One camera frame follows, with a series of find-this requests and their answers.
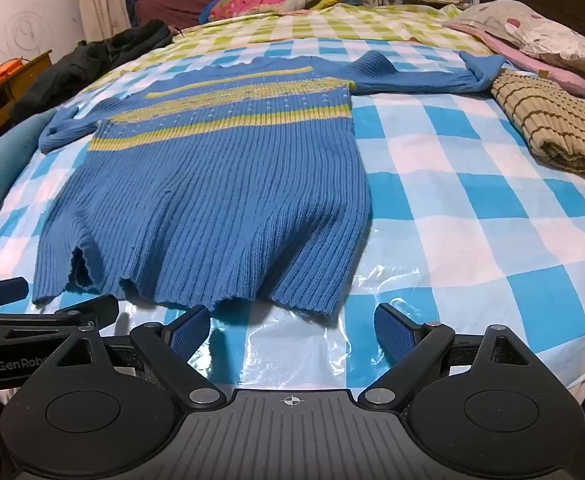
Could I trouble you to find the blue white checked bed sheet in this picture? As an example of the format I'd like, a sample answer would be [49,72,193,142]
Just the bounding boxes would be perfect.
[0,40,585,411]

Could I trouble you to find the pink folded blanket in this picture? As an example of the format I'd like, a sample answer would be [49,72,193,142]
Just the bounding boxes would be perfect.
[445,22,585,108]

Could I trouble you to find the orange item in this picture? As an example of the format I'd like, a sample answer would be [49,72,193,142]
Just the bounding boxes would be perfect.
[0,57,23,86]

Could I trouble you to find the black clothes pile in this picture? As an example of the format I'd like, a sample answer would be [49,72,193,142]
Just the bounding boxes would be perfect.
[10,20,173,126]

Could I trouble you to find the wooden desk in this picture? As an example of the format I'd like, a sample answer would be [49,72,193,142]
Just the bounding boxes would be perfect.
[0,50,53,156]

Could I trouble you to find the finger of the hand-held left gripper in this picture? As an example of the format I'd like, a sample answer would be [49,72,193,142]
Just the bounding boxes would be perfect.
[0,294,120,333]
[0,276,30,311]

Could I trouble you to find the grey pillow with red dots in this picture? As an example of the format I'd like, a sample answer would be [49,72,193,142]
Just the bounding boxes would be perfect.
[443,1,585,96]

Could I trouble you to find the beige striped folded cloth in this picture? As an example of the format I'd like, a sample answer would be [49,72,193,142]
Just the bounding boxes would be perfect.
[489,70,585,183]

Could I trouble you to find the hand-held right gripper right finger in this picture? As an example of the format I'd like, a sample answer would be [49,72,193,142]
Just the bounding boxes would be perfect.
[357,302,548,407]

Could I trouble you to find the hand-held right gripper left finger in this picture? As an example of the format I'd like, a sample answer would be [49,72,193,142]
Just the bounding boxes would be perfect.
[37,304,227,409]

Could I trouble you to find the teal cloth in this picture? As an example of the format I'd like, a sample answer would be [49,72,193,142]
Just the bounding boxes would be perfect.
[0,107,58,236]

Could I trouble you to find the green white checked bed sheet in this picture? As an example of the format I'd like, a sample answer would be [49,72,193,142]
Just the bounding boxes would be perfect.
[75,4,493,86]

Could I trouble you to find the pink floral quilt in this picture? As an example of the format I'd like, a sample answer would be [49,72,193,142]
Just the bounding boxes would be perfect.
[206,0,323,22]

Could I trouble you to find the blue knit sweater yellow stripes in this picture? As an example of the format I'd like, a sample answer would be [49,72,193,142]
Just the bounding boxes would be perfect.
[32,50,507,321]

